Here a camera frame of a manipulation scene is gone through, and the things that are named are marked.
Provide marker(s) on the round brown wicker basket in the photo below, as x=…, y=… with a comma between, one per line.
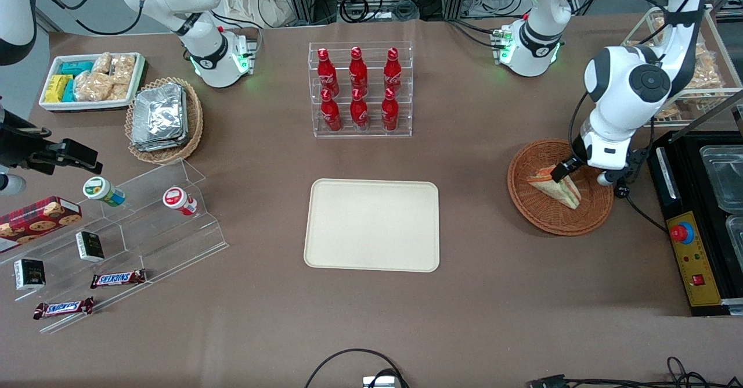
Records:
x=551, y=216

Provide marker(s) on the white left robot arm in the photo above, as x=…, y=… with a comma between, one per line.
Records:
x=621, y=97

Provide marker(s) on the red emergency stop button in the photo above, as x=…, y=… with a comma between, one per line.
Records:
x=682, y=233

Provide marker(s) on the clear plastic container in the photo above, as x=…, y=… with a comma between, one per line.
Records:
x=736, y=234
x=722, y=179

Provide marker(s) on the clear rice cracker bag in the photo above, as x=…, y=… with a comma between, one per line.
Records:
x=103, y=63
x=123, y=68
x=118, y=92
x=93, y=86

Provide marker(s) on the red cola bottle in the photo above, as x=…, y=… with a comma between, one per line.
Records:
x=392, y=73
x=328, y=74
x=331, y=115
x=359, y=114
x=358, y=71
x=389, y=114

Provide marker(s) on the yellow snack pack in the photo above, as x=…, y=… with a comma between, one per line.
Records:
x=57, y=88

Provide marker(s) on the teal snack pack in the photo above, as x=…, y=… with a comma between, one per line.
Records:
x=76, y=67
x=69, y=90

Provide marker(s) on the small black box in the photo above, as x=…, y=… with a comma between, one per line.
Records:
x=29, y=274
x=90, y=247

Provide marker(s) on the cream plastic tray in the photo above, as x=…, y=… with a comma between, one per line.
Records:
x=371, y=225

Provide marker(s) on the red cookie box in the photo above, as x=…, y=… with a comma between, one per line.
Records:
x=35, y=219

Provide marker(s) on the clear snack bag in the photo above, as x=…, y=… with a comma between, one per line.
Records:
x=667, y=112
x=705, y=71

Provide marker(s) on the grey metal bar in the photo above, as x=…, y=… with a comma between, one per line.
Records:
x=708, y=114

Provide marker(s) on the white rectangular snack bin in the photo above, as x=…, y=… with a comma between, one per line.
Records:
x=87, y=106

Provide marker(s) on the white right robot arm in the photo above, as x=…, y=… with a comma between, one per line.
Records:
x=191, y=4

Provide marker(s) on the clear acrylic stepped shelf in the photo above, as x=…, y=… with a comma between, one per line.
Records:
x=151, y=237

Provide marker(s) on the oval brown wicker basket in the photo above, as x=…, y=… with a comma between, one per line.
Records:
x=194, y=126

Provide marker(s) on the triangle sandwich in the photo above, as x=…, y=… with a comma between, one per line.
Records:
x=557, y=189

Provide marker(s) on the black appliance yellow panel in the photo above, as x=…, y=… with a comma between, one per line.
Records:
x=696, y=248

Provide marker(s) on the small silver device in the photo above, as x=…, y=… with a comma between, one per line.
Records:
x=380, y=382

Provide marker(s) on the green lid yogurt cup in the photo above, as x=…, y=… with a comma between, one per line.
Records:
x=98, y=189

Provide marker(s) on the brown snickers bar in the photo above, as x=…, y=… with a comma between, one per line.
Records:
x=118, y=279
x=64, y=308

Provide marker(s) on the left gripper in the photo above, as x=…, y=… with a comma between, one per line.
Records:
x=564, y=169

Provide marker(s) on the silver foil container stack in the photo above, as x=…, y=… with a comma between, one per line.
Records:
x=159, y=115

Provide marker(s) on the clear acrylic bottle rack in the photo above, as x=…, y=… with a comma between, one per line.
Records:
x=400, y=126

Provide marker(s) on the red lid yogurt cup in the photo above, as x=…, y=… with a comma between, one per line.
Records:
x=176, y=198

